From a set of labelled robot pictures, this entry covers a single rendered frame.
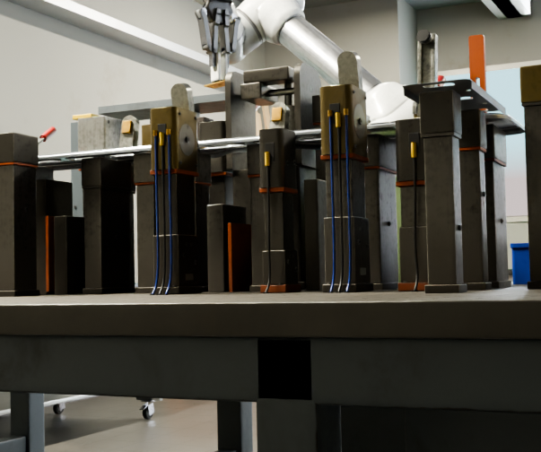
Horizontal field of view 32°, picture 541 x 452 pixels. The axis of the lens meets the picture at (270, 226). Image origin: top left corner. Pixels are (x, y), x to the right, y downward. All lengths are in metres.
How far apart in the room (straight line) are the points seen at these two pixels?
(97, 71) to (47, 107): 0.60
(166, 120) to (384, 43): 6.44
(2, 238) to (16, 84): 3.71
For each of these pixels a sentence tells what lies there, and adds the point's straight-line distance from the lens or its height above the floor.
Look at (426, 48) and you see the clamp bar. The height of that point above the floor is 1.19.
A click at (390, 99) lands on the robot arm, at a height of 1.21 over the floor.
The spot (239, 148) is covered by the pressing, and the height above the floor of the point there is 1.00.
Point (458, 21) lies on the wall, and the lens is 8.58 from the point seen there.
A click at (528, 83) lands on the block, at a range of 1.60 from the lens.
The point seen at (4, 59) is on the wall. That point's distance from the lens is 5.61.
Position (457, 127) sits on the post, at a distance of 1.39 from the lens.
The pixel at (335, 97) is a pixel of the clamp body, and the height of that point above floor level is 1.02.
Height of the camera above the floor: 0.73
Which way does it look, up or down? 3 degrees up
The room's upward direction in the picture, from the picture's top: 1 degrees counter-clockwise
